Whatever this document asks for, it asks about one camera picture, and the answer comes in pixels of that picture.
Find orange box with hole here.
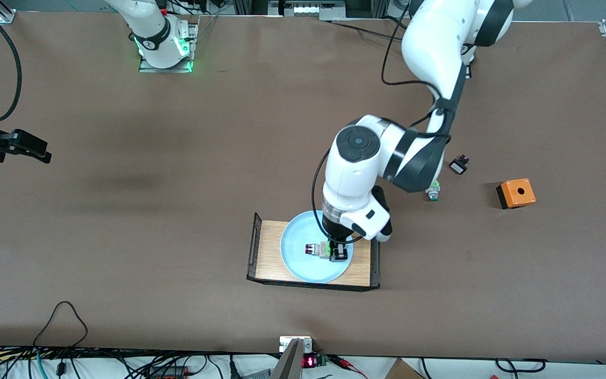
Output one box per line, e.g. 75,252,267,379
496,178,537,210

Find thick black floor cable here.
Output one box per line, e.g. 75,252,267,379
495,358,547,373

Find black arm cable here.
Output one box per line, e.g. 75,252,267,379
0,0,23,122
311,15,453,246

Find wooden tray black wire sides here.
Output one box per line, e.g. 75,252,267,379
246,212,381,292

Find black cable across table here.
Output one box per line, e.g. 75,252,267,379
329,20,405,41

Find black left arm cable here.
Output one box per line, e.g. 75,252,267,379
311,15,453,246

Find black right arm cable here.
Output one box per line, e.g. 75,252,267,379
0,0,23,122

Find thin black looped cable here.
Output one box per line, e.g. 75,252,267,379
32,301,89,349

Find red push button switch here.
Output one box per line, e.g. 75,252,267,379
306,242,335,258

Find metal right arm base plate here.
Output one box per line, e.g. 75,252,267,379
139,21,199,73

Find silver pole mounting bracket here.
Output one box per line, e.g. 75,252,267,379
279,336,313,353

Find grey aluminium camera pole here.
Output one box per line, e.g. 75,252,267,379
270,338,304,379

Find brown cardboard piece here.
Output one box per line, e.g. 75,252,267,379
385,358,425,379

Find light blue round plate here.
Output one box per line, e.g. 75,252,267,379
280,211,355,284

